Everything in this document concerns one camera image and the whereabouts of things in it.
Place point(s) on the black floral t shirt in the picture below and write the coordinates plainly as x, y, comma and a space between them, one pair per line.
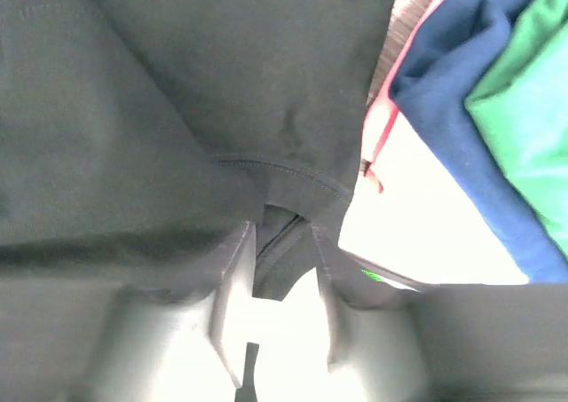
137, 134

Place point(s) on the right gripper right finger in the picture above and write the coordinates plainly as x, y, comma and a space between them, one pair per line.
443, 343

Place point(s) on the green folded t shirt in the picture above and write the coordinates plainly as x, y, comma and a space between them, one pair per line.
520, 109

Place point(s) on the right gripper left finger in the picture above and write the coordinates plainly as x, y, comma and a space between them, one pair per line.
163, 325

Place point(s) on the navy folded t shirt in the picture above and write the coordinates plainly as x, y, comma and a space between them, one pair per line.
474, 227

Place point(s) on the pink folded t shirt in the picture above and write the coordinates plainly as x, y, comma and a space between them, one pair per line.
406, 18

